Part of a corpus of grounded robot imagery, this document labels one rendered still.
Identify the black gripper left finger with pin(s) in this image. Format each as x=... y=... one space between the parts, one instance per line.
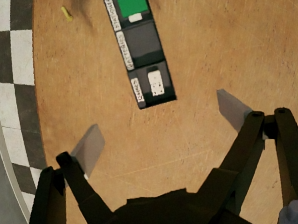
x=49 y=205

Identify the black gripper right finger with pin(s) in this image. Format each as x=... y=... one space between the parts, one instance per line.
x=227 y=186

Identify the yellow bolt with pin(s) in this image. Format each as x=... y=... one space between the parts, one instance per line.
x=69 y=18

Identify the black rack of three bins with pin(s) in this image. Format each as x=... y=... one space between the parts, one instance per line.
x=146 y=50

